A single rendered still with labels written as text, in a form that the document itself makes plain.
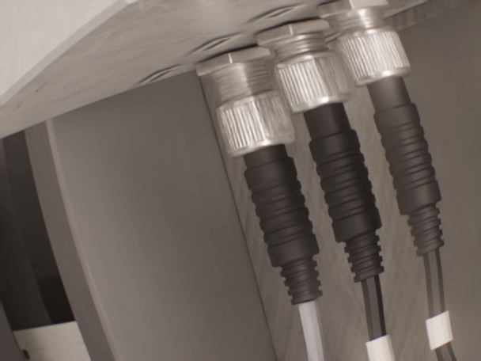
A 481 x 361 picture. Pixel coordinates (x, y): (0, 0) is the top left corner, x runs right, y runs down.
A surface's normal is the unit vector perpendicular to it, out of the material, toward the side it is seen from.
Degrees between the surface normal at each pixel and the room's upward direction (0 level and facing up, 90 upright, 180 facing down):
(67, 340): 27
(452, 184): 90
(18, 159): 51
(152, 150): 44
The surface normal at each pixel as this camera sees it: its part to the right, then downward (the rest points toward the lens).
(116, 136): 0.37, -0.17
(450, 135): -0.88, 0.25
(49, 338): 0.29, -0.42
